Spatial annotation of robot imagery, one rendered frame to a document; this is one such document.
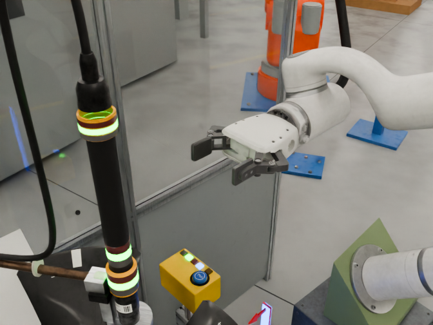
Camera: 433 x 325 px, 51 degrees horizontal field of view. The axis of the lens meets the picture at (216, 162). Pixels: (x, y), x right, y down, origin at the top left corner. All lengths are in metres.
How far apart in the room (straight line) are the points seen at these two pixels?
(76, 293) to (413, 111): 0.65
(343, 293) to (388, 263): 0.15
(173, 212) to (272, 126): 1.11
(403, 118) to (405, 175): 3.10
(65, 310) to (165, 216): 0.95
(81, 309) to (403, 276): 0.78
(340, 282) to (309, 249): 1.68
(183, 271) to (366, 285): 0.51
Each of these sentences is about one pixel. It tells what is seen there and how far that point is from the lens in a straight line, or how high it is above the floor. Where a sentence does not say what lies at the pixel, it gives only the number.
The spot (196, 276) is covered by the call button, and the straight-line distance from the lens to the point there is 1.30.
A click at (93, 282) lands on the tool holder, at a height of 1.54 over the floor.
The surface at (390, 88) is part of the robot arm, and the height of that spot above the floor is 1.75.
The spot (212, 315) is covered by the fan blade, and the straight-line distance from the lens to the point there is 1.05.
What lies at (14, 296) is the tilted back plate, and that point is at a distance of 1.10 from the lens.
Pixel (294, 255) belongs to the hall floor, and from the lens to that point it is 2.93.
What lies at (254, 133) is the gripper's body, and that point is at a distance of 0.73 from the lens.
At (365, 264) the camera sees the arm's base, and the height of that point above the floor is 1.12.
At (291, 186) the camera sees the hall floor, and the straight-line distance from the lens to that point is 3.50.
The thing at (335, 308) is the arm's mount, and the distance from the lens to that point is 1.39.
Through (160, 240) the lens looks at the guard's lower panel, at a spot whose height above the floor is 0.79.
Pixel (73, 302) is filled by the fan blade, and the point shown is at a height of 1.38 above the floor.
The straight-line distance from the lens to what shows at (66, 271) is 0.71.
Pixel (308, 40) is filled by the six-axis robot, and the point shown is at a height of 0.67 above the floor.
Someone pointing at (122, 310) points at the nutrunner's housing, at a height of 1.50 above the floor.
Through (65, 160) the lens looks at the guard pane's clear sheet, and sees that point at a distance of 1.43.
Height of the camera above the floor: 2.04
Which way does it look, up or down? 33 degrees down
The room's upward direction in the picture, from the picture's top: straight up
